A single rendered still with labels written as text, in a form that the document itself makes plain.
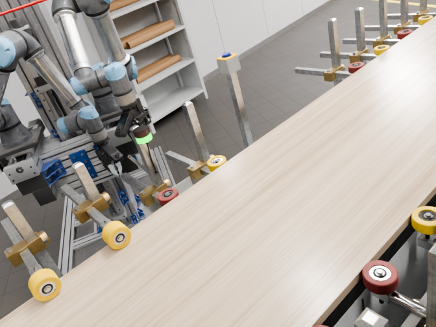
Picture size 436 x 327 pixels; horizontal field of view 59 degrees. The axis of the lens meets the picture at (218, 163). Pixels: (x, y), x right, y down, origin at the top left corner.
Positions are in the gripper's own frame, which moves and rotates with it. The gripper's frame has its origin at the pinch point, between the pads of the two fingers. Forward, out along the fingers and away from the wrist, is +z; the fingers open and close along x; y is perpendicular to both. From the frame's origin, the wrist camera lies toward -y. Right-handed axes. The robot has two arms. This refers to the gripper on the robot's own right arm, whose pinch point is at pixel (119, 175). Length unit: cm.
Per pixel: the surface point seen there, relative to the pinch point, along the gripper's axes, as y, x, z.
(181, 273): -84, 20, -7
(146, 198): -35.4, 4.1, -3.4
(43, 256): -35, 46, -7
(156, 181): -34.6, -2.6, -6.9
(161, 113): 205, -131, 69
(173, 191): -49.2, -2.0, -8.0
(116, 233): -58, 26, -13
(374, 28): -15, -198, -2
